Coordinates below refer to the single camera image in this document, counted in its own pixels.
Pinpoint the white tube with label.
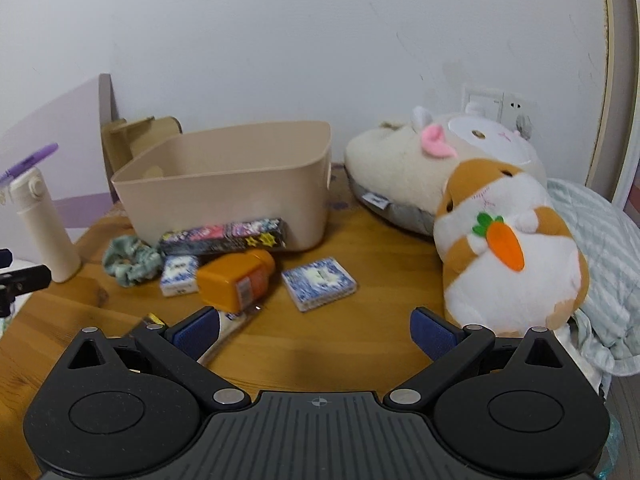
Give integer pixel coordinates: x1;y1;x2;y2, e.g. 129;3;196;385
198;306;262;366

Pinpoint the beige plastic storage bin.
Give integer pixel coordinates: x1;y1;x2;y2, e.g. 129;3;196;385
112;120;332;252

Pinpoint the hamster plush with carrot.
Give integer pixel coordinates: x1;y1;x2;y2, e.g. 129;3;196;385
433;158;589;337

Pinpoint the long cartoon character box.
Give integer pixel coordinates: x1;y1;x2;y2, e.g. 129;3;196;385
158;218;286;257

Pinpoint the green fabric scrunchie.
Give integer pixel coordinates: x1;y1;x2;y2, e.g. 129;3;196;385
102;235;164;287

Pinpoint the white wall socket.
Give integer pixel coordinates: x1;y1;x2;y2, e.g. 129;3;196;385
462;84;537;140

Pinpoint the cream thermos bottle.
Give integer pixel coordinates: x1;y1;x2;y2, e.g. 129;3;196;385
9;167;81;283

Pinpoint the blue patterned card deck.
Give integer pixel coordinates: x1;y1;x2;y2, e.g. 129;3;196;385
282;257;358;312

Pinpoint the blue white card box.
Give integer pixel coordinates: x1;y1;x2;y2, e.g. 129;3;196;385
160;256;198;297

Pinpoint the brown cardboard stand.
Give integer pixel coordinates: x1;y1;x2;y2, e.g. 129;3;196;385
101;116;182;179

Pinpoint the lavender headboard panel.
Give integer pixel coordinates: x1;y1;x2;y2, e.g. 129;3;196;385
0;72;122;246

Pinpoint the cream plush slipper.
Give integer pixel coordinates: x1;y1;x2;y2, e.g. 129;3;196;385
344;102;547;236

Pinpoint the orange plastic bottle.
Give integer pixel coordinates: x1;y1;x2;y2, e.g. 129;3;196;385
196;249;276;314

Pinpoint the light green quilted blanket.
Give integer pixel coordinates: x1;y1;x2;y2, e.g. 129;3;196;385
547;179;640;376

